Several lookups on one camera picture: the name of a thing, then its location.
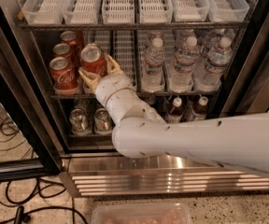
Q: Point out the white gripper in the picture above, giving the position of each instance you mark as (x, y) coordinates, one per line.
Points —
(110, 87)

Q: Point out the coke can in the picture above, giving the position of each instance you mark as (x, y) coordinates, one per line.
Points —
(93, 60)
(64, 50)
(74, 40)
(63, 74)

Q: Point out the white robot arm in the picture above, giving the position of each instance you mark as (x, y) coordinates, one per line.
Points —
(240, 143)

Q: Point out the empty white middle shelf tray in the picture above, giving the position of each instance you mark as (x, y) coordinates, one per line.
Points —
(124, 53)

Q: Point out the front right green soda can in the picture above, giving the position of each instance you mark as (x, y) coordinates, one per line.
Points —
(102, 122)

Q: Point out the green soda can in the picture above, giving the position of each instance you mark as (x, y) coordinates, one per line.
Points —
(79, 122)
(102, 122)

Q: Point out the front left green soda can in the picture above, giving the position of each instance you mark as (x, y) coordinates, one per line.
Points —
(79, 122)

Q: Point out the top shelf tray far left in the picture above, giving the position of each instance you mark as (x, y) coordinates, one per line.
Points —
(43, 12)

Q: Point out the stainless fridge bottom grille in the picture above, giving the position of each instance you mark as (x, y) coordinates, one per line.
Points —
(104, 174)

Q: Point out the top shelf tray far right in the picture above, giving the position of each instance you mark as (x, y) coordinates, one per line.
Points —
(227, 10)

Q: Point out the front left water bottle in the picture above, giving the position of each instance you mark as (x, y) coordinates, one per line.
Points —
(153, 65)

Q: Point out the water bottle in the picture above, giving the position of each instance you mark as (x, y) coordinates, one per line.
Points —
(153, 65)
(209, 70)
(185, 56)

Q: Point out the front middle water bottle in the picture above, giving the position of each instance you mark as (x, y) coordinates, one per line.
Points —
(185, 56)

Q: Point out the left brown tea bottle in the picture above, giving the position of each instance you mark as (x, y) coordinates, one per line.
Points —
(174, 111)

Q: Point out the brown tea bottle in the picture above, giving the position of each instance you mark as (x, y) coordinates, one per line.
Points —
(197, 108)
(174, 111)

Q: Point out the right brown tea bottle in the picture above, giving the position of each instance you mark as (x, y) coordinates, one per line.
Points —
(197, 108)

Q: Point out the front right water bottle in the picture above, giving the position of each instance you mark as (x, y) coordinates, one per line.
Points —
(209, 70)

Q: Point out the clear plastic food container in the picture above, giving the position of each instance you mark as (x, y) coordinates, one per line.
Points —
(144, 213)

